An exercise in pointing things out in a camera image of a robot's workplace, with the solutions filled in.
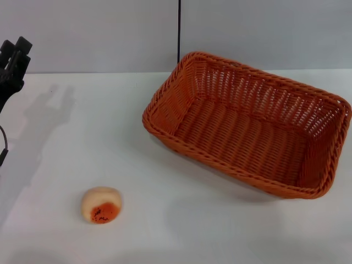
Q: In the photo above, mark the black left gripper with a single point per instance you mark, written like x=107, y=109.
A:
x=9, y=82

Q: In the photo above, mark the orange woven rectangular basket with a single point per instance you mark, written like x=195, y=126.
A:
x=242, y=137

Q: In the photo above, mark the round bun with orange patch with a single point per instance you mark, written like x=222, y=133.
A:
x=99, y=200

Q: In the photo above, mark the thin black wall joint strip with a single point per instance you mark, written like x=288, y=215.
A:
x=179, y=27

